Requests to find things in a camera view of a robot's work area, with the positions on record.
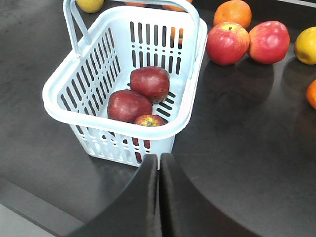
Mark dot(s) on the small orange left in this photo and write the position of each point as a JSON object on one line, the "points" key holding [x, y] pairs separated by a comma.
{"points": [[311, 94]]}

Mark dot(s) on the large red apple right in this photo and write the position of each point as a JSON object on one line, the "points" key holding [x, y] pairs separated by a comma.
{"points": [[269, 42]]}

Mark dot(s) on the yellow apple pear front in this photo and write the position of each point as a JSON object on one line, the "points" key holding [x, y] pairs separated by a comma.
{"points": [[90, 6]]}

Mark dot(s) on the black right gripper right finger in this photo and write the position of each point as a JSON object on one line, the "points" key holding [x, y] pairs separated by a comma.
{"points": [[185, 212]]}

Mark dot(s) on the large red apple left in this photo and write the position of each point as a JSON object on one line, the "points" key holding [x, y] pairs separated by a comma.
{"points": [[227, 43]]}

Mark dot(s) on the large red apple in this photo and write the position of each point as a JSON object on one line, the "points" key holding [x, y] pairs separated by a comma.
{"points": [[227, 43], [269, 42]]}

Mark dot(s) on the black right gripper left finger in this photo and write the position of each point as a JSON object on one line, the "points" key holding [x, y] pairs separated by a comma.
{"points": [[132, 213]]}

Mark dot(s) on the yellow citrus fruit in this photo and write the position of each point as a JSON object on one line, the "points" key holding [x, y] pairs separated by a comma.
{"points": [[305, 46]]}

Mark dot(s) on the small orange behind basket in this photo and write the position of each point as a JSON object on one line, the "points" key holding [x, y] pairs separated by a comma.
{"points": [[177, 33]]}

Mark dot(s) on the light blue plastic basket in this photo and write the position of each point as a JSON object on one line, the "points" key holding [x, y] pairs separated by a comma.
{"points": [[121, 39]]}

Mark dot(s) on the large orange back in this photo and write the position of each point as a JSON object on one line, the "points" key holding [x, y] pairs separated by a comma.
{"points": [[236, 11]]}

